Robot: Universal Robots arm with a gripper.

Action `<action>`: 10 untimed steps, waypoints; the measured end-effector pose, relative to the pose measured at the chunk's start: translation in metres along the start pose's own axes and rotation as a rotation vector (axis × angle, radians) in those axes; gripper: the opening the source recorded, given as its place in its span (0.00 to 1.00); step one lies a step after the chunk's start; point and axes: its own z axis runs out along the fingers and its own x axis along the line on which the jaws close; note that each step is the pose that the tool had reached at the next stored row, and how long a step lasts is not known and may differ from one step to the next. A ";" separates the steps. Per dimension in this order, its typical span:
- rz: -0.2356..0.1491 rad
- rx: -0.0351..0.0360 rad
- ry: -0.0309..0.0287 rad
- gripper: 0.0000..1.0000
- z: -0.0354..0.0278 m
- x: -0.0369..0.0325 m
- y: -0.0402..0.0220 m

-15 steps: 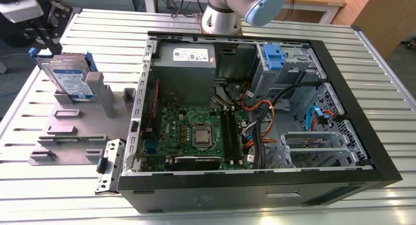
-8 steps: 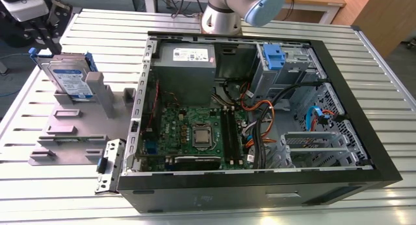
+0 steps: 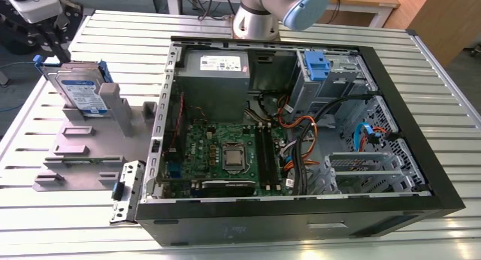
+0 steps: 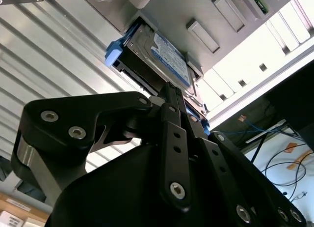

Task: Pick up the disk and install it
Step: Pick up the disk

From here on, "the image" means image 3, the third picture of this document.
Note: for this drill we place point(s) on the blue drive latch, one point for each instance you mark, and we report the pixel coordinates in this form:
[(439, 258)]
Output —
[(316, 64)]

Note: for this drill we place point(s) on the silver expansion slot bracket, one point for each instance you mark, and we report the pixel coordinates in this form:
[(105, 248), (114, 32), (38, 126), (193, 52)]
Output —
[(132, 184)]

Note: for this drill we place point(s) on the silver disk bay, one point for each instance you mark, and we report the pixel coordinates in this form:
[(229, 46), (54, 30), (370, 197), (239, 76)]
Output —
[(366, 173)]

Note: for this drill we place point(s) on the green motherboard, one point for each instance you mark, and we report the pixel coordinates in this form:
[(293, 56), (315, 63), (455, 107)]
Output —
[(199, 147)]

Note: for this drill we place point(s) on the grey power supply unit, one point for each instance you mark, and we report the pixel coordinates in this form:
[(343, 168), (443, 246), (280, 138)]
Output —
[(209, 94)]

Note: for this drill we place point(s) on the grey parts rack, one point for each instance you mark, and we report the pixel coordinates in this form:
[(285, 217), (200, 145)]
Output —
[(108, 141)]

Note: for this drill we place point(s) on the green RAM stick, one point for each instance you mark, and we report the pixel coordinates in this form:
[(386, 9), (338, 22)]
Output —
[(80, 160)]

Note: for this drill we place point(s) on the black graphics card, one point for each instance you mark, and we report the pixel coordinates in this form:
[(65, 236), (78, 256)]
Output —
[(224, 190)]

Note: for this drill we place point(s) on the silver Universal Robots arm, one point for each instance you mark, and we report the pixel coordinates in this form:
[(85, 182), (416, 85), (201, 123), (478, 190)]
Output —
[(259, 26)]

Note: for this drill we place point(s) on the hard disk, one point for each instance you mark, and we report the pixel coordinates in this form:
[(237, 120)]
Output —
[(80, 94)]

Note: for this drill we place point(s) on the wooden cabinet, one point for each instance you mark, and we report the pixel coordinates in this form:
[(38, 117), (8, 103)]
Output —
[(443, 23)]

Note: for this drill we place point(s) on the silver drive cage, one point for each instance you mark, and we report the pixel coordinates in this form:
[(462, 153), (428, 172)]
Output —
[(311, 94)]

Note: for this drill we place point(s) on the black RAM slot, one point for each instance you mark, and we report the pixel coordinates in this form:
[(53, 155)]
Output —
[(263, 156), (272, 158)]

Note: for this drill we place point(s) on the black open PC case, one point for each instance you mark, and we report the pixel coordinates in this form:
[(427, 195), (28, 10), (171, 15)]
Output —
[(263, 223)]

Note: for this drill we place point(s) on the CPU socket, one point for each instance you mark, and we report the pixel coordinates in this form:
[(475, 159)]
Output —
[(233, 144)]

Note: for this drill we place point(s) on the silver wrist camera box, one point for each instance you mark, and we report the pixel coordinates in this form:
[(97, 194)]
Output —
[(34, 8)]

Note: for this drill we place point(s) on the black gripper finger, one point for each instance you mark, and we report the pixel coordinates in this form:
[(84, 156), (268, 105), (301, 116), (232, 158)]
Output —
[(22, 32), (70, 12)]

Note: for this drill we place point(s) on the silver CPU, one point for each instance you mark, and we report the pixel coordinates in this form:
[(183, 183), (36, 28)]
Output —
[(233, 158)]

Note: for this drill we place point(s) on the wooden desk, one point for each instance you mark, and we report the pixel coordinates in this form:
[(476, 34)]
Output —
[(363, 1)]

